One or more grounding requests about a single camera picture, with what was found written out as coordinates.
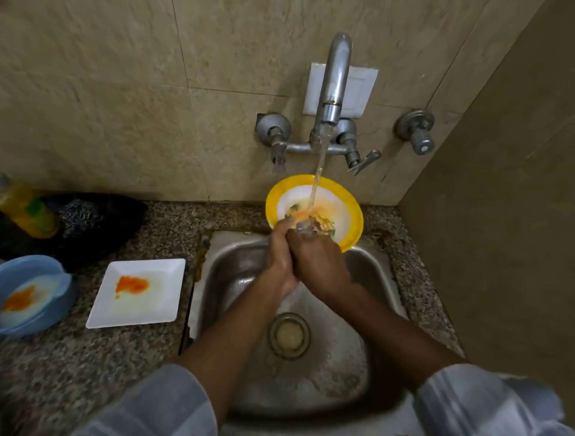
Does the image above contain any person's left hand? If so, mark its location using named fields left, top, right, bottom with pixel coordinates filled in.
left=266, top=217, right=301, bottom=297

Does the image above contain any person's right hand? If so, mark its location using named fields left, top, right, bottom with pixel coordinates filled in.
left=286, top=227, right=354, bottom=305

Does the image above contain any yellow rimmed white plate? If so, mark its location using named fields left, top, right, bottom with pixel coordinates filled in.
left=265, top=174, right=364, bottom=253

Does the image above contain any person's left forearm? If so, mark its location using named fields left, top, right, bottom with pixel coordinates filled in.
left=176, top=269, right=300, bottom=427

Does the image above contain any person's right forearm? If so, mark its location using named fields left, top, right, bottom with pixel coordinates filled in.
left=322, top=282, right=468, bottom=392

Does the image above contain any round sink drain strainer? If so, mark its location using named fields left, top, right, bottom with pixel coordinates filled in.
left=268, top=312, right=312, bottom=360

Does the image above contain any stainless steel sink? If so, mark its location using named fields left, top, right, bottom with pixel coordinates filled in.
left=188, top=230, right=416, bottom=436

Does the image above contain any white square plate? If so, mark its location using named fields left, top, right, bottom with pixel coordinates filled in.
left=85, top=258, right=187, bottom=330

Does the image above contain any black cloth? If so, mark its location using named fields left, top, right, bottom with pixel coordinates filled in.
left=0, top=193, right=149, bottom=272

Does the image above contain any grey steel wool scrubber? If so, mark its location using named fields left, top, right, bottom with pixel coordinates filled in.
left=58, top=199, right=111, bottom=240

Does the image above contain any grey striped left sleeve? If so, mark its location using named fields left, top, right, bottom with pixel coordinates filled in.
left=69, top=363, right=219, bottom=436

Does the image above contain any grey striped sleeve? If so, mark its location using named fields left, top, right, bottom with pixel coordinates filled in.
left=69, top=363, right=219, bottom=436
left=412, top=363, right=575, bottom=436

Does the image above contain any grey striped right sleeve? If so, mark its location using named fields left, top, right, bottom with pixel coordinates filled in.
left=412, top=363, right=575, bottom=436

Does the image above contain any yellow dish soap bottle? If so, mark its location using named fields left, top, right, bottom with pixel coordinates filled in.
left=0, top=172, right=62, bottom=240

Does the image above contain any blue bowl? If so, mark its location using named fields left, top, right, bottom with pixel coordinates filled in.
left=0, top=255, right=78, bottom=338

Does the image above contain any round steel wall valve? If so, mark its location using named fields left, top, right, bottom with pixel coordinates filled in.
left=394, top=109, right=436, bottom=156

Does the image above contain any steel wall faucet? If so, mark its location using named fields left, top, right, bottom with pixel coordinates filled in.
left=255, top=32, right=383, bottom=177

